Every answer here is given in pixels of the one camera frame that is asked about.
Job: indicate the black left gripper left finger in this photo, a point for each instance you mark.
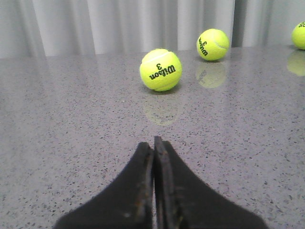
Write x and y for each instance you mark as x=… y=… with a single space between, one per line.
x=125 y=204

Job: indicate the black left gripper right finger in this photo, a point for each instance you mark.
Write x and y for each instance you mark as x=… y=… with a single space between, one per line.
x=184 y=201

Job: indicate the near yellow Wilson tennis ball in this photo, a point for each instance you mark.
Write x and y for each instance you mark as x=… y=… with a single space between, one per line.
x=160 y=70

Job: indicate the yellow wilson tennis ball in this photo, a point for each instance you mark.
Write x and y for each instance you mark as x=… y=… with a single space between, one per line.
x=212 y=44
x=160 y=70

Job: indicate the far yellow Wilson tennis ball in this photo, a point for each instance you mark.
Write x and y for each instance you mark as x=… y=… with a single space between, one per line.
x=212 y=44

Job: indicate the yellow tennis ball at edge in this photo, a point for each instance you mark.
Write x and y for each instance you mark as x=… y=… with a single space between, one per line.
x=298 y=36

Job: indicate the grey pleated curtain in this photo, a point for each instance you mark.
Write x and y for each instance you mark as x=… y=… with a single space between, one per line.
x=66 y=27

